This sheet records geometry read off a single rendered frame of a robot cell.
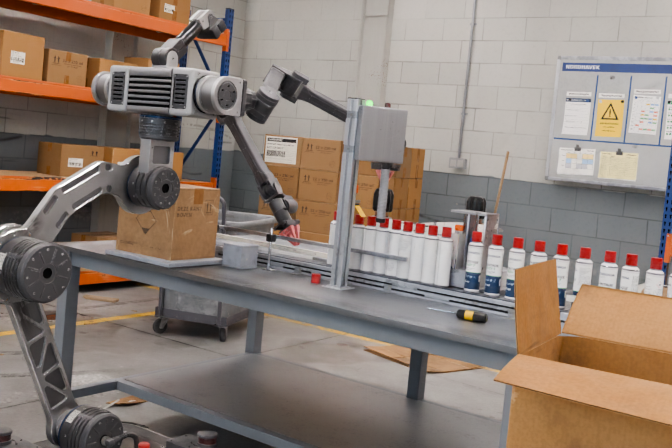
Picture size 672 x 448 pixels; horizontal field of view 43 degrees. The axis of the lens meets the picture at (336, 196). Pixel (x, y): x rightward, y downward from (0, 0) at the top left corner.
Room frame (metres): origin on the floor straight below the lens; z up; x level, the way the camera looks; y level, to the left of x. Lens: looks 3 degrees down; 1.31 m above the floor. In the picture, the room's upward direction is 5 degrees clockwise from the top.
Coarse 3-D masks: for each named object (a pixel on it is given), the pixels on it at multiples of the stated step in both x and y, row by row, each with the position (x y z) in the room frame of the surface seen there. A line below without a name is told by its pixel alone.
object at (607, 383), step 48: (528, 288) 1.40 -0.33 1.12; (528, 336) 1.38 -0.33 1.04; (576, 336) 1.54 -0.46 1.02; (624, 336) 1.51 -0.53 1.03; (528, 384) 1.19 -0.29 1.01; (576, 384) 1.19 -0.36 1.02; (624, 384) 1.20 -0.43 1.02; (528, 432) 1.31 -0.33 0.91; (576, 432) 1.28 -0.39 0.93; (624, 432) 1.24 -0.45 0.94
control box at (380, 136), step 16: (368, 112) 2.98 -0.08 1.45; (384, 112) 3.00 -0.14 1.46; (400, 112) 3.02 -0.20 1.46; (368, 128) 2.98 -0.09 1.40; (384, 128) 3.00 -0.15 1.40; (400, 128) 3.02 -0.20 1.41; (368, 144) 2.99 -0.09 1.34; (384, 144) 3.00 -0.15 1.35; (400, 144) 3.02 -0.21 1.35; (368, 160) 2.99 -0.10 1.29; (384, 160) 3.01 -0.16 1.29; (400, 160) 3.03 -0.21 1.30
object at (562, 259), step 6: (558, 246) 2.71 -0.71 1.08; (564, 246) 2.70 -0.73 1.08; (558, 252) 2.71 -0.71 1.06; (564, 252) 2.70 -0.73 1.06; (558, 258) 2.70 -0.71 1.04; (564, 258) 2.70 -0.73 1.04; (558, 264) 2.70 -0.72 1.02; (564, 264) 2.70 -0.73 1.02; (558, 270) 2.70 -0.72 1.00; (564, 270) 2.70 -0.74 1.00; (558, 276) 2.70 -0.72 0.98; (564, 276) 2.70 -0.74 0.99; (558, 282) 2.70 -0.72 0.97; (564, 282) 2.70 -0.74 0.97; (558, 288) 2.70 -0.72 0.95; (564, 288) 2.70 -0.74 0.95; (558, 294) 2.70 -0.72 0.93; (564, 294) 2.70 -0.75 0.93; (564, 300) 2.70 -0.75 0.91; (564, 306) 2.71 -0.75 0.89
